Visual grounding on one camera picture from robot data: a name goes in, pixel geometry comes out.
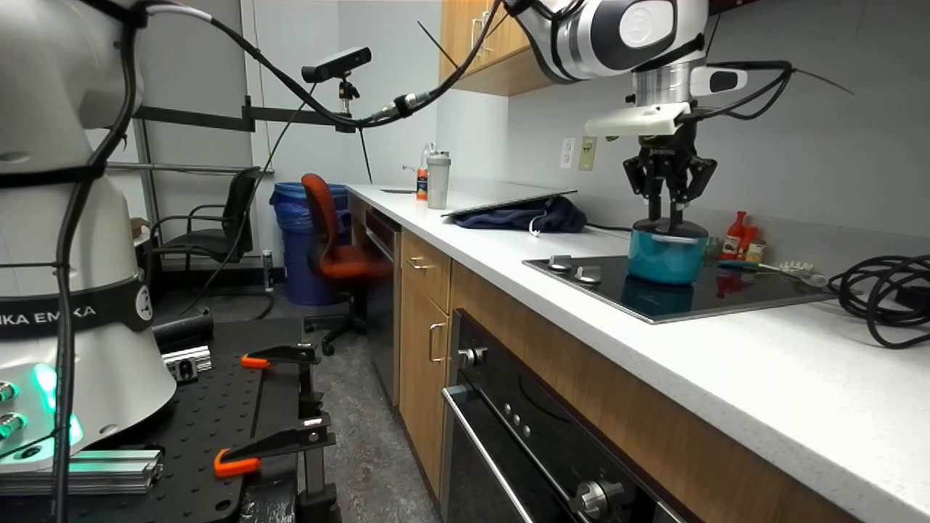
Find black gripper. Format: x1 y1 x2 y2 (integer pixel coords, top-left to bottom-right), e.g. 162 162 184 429
621 136 717 227

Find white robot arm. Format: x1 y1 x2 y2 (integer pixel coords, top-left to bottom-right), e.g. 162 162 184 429
0 0 710 477

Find teal cooking pot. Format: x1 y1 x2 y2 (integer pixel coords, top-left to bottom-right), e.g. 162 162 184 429
627 229 706 285

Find red sauce bottle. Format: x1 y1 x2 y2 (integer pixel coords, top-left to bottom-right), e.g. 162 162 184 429
722 213 757 262

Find black glass cooktop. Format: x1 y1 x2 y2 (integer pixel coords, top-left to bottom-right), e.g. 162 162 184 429
526 255 828 323

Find dark blue cloth bag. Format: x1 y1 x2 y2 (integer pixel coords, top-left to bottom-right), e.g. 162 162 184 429
449 195 587 232

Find wooden upper cabinet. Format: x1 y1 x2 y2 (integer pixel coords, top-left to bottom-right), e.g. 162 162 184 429
438 0 549 95

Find wooden lower cabinets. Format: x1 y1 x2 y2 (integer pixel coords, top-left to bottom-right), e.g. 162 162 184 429
396 232 855 523

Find black built-in oven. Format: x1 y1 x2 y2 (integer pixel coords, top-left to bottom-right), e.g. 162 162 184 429
443 311 698 523

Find orange office chair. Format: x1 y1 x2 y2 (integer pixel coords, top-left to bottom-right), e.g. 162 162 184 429
302 173 392 354

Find blue trash bin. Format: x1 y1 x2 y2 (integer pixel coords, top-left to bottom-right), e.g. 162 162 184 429
270 181 335 307

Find orange clamp far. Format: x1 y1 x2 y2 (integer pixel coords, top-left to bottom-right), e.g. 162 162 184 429
238 342 316 372

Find orange clamp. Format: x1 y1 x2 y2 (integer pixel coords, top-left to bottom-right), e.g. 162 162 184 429
212 419 335 478
238 342 316 372

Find black office chair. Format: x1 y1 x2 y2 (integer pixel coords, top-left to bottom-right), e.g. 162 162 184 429
149 165 264 290

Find orange clamp near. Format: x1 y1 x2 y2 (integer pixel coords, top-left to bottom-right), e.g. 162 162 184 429
212 419 335 478

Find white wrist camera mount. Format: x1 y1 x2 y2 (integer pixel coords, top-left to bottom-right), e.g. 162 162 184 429
585 102 691 139

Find wall power outlet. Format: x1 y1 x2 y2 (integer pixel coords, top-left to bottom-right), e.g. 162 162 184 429
578 136 600 172

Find black coiled cable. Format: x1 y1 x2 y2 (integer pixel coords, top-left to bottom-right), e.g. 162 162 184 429
826 253 930 352

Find black camera on stand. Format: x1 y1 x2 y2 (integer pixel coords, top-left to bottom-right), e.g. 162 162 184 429
302 47 372 85

